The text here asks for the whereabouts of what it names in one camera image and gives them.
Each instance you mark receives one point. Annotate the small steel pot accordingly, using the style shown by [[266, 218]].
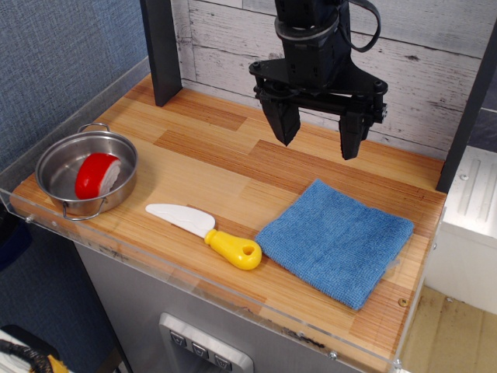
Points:
[[58, 167]]

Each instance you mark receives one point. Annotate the white ridged side counter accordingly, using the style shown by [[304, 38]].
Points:
[[470, 208]]

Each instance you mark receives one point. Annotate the dark frame post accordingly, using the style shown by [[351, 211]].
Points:
[[470, 114], [163, 57]]

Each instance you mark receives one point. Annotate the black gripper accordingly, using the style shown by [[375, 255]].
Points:
[[318, 74]]

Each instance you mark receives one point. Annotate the yellow handled toy knife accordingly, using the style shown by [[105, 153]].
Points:
[[245, 254]]

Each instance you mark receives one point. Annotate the silver cabinet control panel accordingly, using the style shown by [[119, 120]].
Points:
[[192, 350]]

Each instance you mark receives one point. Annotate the dark left frame post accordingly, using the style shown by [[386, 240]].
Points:
[[163, 57]]

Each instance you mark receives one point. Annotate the clear acrylic table guard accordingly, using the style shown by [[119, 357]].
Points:
[[221, 157]]

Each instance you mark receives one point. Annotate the red white toy food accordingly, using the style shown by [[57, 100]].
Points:
[[97, 175]]

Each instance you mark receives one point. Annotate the dark right frame post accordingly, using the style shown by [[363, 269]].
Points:
[[470, 114]]

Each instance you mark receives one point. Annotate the black yellow woven object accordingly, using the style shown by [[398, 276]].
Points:
[[37, 361]]

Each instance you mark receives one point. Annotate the blue folded cloth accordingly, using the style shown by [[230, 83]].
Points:
[[335, 243]]

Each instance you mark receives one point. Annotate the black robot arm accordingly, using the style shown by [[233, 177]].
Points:
[[302, 20]]

